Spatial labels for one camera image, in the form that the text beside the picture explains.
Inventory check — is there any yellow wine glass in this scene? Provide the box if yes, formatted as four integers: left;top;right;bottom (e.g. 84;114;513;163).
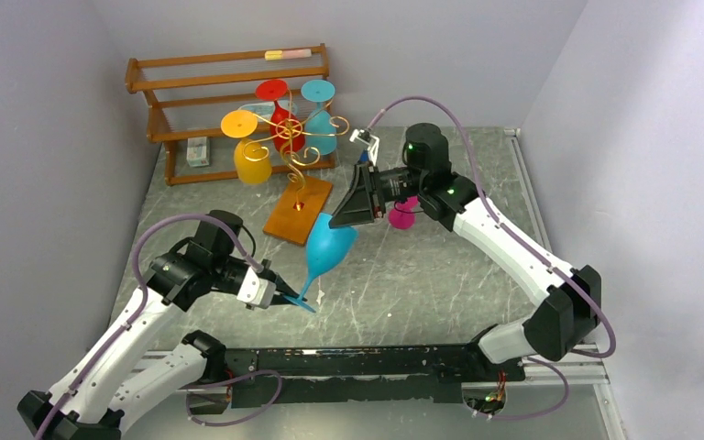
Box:
220;109;272;185

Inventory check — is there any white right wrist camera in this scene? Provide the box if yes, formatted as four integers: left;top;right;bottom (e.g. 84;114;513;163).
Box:
350;128;380;166

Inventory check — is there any toothbrush package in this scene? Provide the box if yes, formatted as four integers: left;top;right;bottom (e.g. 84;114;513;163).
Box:
239;100;299;120

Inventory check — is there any wooden shelf rack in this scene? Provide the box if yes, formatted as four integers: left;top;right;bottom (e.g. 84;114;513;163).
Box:
125;44;330;186

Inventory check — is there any red wine glass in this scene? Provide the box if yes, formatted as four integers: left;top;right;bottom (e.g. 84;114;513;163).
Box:
255;79;305;153

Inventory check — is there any pink wine glass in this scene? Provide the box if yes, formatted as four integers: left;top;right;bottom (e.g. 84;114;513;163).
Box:
388;196;418;230

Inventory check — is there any gold wire glass rack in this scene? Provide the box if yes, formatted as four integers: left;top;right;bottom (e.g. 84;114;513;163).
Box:
263;95;337;247

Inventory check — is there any blue wine glass front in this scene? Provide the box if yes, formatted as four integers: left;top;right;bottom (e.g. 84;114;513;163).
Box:
285;213;358;313

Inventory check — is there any blue wine glass rear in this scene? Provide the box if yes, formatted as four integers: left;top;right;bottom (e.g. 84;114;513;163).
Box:
301;79;337;156

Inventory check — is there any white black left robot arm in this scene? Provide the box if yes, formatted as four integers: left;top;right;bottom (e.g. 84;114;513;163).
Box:
17;210;306;439

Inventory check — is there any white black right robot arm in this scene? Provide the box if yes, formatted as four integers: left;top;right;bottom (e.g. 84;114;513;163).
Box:
328;123;601;380

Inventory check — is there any small printed box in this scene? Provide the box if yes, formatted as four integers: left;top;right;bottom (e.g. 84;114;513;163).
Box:
185;137;210;168

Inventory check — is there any blue wine glass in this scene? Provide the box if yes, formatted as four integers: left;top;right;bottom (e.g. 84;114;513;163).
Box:
285;213;358;313
301;79;337;156

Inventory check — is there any yellow pink eraser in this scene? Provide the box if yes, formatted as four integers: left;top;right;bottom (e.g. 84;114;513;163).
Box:
264;48;313;61

